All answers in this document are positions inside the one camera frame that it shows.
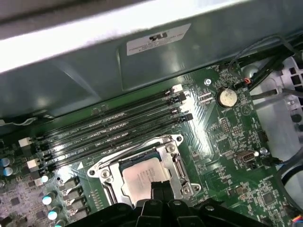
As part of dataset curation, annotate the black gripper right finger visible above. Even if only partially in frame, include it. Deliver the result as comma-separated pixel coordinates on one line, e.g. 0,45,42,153
161,181,262,227

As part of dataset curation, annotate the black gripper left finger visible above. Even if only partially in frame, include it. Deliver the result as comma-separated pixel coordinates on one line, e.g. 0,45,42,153
68,181,162,227

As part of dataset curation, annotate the silver CPU with green edge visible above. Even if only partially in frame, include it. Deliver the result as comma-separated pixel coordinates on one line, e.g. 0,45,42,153
119,151,175,206

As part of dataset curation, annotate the metal socket cover frame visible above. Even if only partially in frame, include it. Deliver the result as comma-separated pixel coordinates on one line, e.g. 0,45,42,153
107,141,190,209

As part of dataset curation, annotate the CPU socket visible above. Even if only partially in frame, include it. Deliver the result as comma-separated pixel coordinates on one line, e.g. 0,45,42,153
86,133,202,227

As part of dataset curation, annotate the RAM slot with black latches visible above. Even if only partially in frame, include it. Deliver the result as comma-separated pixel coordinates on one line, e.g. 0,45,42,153
35,91,190,157
40,113,195,177

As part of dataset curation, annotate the green motherboard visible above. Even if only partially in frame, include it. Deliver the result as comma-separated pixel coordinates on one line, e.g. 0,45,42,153
0,67,303,227

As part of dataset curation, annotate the internal USB port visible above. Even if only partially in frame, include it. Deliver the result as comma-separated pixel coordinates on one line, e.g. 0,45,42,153
236,151,256,166

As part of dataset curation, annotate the round coin cell battery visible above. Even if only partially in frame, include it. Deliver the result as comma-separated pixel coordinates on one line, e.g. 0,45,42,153
215,87,237,107

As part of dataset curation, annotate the black and silver PC case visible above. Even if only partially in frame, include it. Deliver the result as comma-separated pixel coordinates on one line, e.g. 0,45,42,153
0,0,303,133

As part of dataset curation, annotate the white case label sticker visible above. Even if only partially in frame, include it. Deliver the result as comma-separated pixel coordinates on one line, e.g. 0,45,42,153
126,23,192,57

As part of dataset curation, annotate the silver perforated drive cage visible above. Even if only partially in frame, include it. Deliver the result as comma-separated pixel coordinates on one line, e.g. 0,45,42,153
279,51,303,100

